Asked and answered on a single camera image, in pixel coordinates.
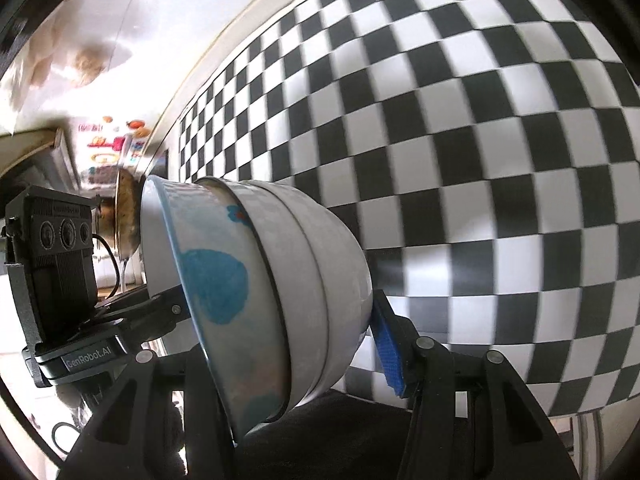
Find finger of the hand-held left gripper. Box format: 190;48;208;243
95;285;191;344

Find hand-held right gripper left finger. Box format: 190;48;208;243
60;347;238;480

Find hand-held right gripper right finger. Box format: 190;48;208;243
371;291;568;480

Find white bowl with blue pattern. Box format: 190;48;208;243
140;175;292;448

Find black and white checkered mat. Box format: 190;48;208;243
175;0;640;418

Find black cable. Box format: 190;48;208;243
92;234;128;297

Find colourful wall stickers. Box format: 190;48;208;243
75;116;151;183

